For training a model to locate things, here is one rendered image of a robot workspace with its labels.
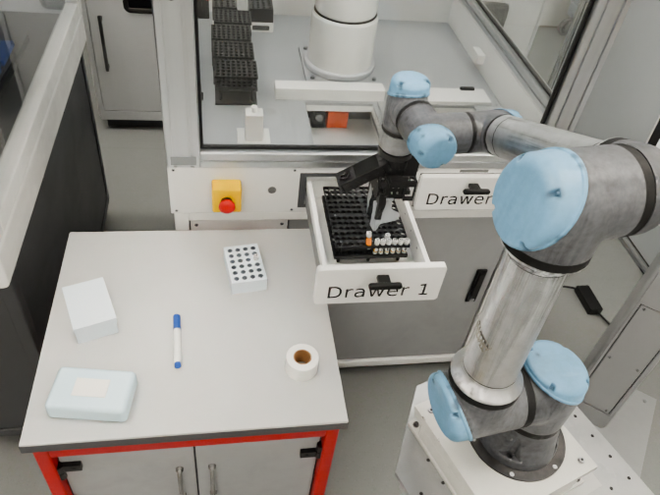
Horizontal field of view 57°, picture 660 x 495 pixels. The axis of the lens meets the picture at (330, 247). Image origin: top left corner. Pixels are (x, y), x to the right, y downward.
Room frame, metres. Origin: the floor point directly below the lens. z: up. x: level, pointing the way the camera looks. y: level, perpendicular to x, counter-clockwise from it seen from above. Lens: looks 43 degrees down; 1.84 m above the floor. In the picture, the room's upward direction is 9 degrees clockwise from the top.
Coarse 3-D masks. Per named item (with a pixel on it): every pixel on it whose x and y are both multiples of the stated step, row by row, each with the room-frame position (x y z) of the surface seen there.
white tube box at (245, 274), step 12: (228, 252) 1.03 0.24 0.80; (240, 252) 1.04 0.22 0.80; (252, 252) 1.05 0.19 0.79; (228, 264) 1.00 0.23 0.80; (240, 264) 1.00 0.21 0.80; (252, 264) 1.01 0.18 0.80; (228, 276) 0.98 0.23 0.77; (240, 276) 0.96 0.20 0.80; (252, 276) 0.98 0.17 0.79; (264, 276) 0.98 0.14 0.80; (240, 288) 0.94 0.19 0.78; (252, 288) 0.96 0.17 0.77; (264, 288) 0.97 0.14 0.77
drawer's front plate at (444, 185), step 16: (432, 176) 1.29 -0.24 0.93; (448, 176) 1.30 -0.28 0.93; (464, 176) 1.32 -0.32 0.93; (480, 176) 1.33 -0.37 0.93; (496, 176) 1.34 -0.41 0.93; (416, 192) 1.29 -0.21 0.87; (432, 192) 1.29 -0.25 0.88; (448, 192) 1.30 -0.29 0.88; (416, 208) 1.28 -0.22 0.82; (432, 208) 1.29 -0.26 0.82; (448, 208) 1.30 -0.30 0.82; (464, 208) 1.32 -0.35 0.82; (480, 208) 1.33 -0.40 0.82
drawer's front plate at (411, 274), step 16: (320, 272) 0.90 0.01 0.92; (336, 272) 0.90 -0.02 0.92; (352, 272) 0.91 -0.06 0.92; (368, 272) 0.92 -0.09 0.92; (384, 272) 0.93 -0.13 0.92; (400, 272) 0.94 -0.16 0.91; (416, 272) 0.95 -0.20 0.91; (432, 272) 0.96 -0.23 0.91; (320, 288) 0.90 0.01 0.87; (352, 288) 0.91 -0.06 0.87; (416, 288) 0.95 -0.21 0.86; (432, 288) 0.96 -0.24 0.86
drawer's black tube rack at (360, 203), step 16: (336, 192) 1.20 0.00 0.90; (352, 192) 1.21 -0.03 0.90; (336, 208) 1.17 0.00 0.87; (352, 208) 1.15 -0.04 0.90; (336, 224) 1.08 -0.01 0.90; (352, 224) 1.12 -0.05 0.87; (368, 224) 1.10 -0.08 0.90; (384, 224) 1.11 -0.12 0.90; (400, 224) 1.12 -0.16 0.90; (336, 240) 1.06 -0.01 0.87; (352, 240) 1.03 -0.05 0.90; (336, 256) 1.00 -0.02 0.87; (352, 256) 1.01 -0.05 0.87; (368, 256) 1.02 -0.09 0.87; (384, 256) 1.03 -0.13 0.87; (400, 256) 1.04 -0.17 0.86
